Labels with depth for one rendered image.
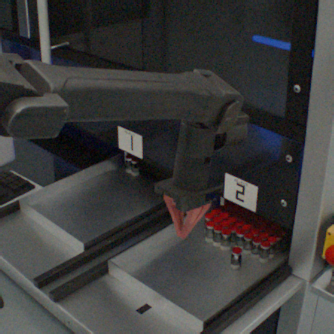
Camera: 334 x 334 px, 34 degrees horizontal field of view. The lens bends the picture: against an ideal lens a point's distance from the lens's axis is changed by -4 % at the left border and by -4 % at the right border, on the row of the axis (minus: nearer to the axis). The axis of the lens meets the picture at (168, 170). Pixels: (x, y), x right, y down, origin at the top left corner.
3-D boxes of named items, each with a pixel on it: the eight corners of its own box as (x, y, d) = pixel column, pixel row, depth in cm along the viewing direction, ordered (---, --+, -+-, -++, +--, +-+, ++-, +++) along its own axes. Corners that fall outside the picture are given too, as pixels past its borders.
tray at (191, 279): (215, 209, 137) (215, 197, 135) (303, 253, 121) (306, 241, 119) (109, 273, 116) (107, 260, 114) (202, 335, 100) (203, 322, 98)
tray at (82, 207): (121, 163, 158) (121, 152, 156) (190, 197, 142) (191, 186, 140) (20, 210, 136) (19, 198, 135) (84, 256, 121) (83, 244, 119)
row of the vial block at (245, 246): (208, 227, 130) (209, 211, 128) (271, 260, 119) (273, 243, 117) (202, 232, 129) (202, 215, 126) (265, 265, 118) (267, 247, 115)
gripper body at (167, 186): (222, 194, 94) (229, 152, 91) (182, 209, 87) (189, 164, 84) (193, 180, 98) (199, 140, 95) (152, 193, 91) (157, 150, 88)
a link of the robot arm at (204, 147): (174, 113, 87) (202, 124, 84) (203, 108, 92) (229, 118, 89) (168, 154, 90) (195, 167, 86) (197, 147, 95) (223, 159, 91)
